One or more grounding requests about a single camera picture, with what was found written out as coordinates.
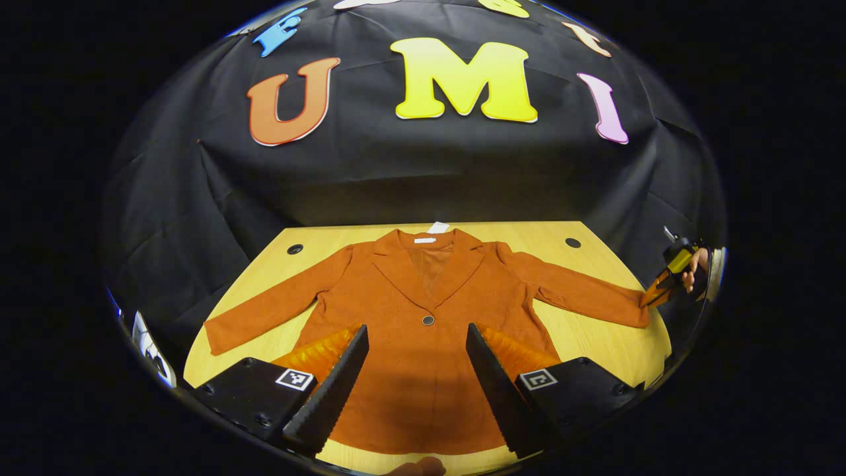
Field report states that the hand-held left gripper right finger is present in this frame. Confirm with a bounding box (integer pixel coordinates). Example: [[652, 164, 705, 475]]
[[465, 323, 645, 458]]

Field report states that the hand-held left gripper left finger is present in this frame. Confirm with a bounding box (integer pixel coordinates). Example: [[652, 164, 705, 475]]
[[192, 324, 369, 458]]

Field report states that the orange button jacket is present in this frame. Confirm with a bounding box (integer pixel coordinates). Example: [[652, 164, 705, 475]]
[[204, 221, 652, 457]]

